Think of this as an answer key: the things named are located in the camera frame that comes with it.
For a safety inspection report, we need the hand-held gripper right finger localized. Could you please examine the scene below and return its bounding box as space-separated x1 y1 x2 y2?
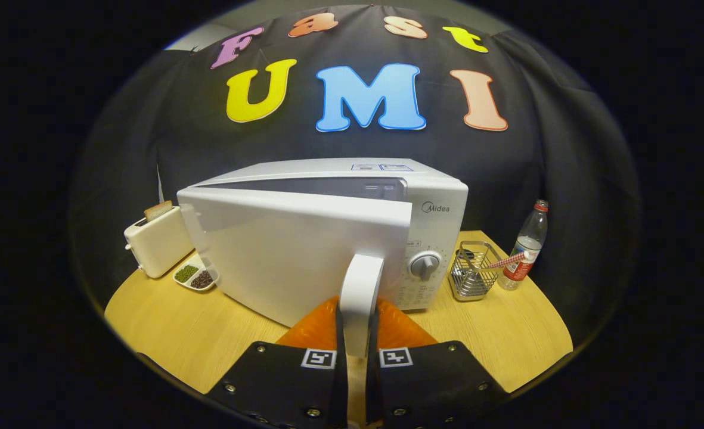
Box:
367 298 510 429

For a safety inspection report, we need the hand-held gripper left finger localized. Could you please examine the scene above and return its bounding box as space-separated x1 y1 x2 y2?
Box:
206 296 349 429

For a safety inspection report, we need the white toaster oven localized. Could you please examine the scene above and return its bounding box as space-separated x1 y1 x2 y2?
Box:
176 158 469 358

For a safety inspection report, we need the cream bread toaster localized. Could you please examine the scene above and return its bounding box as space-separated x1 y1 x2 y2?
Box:
124 206 194 279

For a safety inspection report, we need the white divided bean dish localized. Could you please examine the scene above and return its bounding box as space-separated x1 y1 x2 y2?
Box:
173 255 219 292

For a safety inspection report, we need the pink striped straw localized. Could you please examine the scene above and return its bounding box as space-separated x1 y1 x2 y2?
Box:
486 250 531 270

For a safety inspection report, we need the clear plastic water bottle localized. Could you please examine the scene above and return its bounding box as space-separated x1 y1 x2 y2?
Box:
498 200 549 291

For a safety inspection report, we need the toasted bread slice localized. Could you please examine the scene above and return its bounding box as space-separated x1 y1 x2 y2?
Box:
144 201 173 222

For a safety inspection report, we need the metal wire utensil basket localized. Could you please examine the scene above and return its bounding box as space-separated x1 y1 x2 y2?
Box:
449 241 503 301

